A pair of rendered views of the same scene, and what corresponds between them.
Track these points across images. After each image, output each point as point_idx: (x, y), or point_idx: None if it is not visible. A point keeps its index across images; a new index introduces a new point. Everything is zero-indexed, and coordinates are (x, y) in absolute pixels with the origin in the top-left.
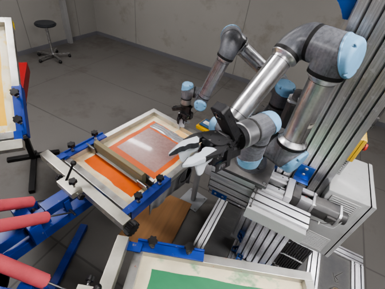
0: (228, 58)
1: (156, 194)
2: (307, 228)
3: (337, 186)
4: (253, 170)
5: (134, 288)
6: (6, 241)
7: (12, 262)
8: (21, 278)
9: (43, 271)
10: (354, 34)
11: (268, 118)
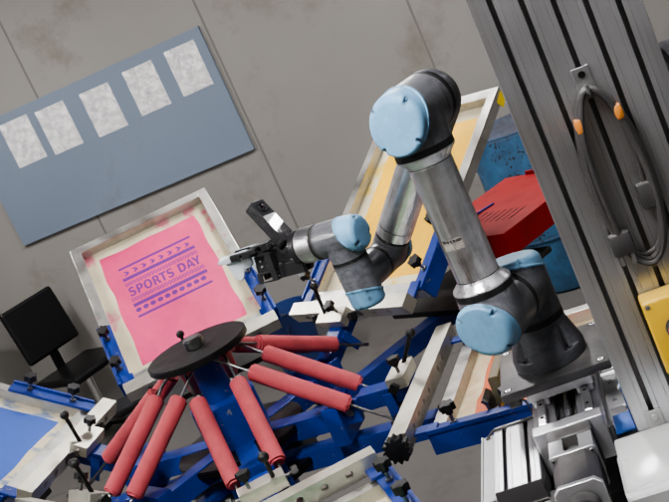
0: None
1: (494, 422)
2: (495, 492)
3: (640, 439)
4: (515, 363)
5: None
6: (306, 419)
7: (259, 416)
8: (257, 440)
9: (280, 447)
10: (389, 91)
11: (329, 223)
